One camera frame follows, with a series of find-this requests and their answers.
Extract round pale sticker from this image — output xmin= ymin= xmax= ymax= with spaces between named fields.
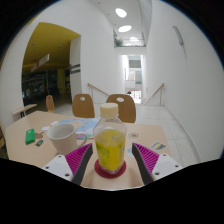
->
xmin=127 ymin=131 xmax=141 ymax=140

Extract green balcony plant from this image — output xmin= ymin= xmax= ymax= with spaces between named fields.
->
xmin=113 ymin=37 xmax=125 ymax=48

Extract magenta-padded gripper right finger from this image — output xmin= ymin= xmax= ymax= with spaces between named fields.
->
xmin=131 ymin=142 xmax=184 ymax=186

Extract small green box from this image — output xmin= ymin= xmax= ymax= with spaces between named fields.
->
xmin=25 ymin=128 xmax=36 ymax=146

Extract beige ceramic mug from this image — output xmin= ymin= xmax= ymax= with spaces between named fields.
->
xmin=46 ymin=123 xmax=89 ymax=156

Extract clear bottle with yellow drink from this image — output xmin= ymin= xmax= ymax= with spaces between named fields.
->
xmin=92 ymin=102 xmax=128 ymax=175

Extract white hanging sign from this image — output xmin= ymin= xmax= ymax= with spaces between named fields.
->
xmin=30 ymin=53 xmax=51 ymax=73

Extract black wall sign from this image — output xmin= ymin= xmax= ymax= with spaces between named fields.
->
xmin=69 ymin=63 xmax=81 ymax=75

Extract light blue printed paper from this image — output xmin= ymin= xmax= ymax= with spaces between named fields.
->
xmin=58 ymin=117 xmax=101 ymax=140

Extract flat round red coaster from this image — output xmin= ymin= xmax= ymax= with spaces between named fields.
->
xmin=94 ymin=158 xmax=128 ymax=180

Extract round ceiling lights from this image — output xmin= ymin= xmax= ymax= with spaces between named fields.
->
xmin=115 ymin=7 xmax=140 ymax=43

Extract yellow and blue sticker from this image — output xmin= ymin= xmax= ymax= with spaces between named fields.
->
xmin=150 ymin=141 xmax=167 ymax=152

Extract wooden chair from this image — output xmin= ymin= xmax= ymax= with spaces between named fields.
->
xmin=45 ymin=94 xmax=56 ymax=114
xmin=71 ymin=93 xmax=96 ymax=119
xmin=0 ymin=123 xmax=8 ymax=160
xmin=105 ymin=93 xmax=137 ymax=124

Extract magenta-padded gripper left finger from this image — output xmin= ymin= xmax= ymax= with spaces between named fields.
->
xmin=41 ymin=143 xmax=95 ymax=186

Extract wooden stair handrail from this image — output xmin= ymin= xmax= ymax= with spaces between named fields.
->
xmin=87 ymin=83 xmax=110 ymax=98
xmin=145 ymin=83 xmax=166 ymax=107

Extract wooden side table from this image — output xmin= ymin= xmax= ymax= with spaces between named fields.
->
xmin=12 ymin=103 xmax=38 ymax=118

